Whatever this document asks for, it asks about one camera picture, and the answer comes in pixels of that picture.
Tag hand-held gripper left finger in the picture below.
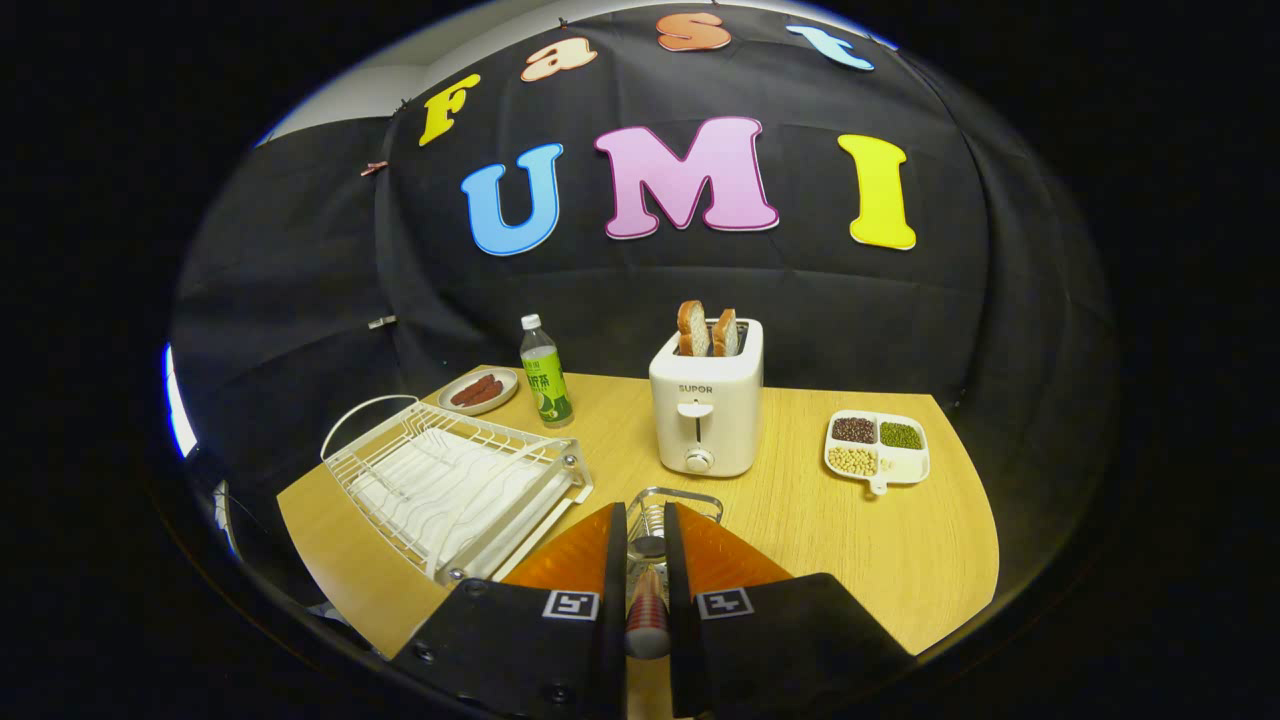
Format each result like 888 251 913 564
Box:
390 502 629 719

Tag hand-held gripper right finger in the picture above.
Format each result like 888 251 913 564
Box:
664 502 916 719

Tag spoon with red checked handle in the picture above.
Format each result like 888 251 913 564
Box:
626 530 673 661

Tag metal wire basket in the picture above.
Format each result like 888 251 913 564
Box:
626 486 724 571

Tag white wire dish rack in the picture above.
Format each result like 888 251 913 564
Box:
320 395 594 586

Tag white divided dish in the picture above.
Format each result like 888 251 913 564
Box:
824 409 931 497

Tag white toaster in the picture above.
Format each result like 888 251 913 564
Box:
648 318 765 478

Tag white ribbed drain tray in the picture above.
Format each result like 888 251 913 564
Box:
350 430 546 561

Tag green label drink bottle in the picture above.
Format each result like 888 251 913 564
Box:
519 314 575 429

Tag small beige saucer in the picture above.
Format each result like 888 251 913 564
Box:
438 367 520 416

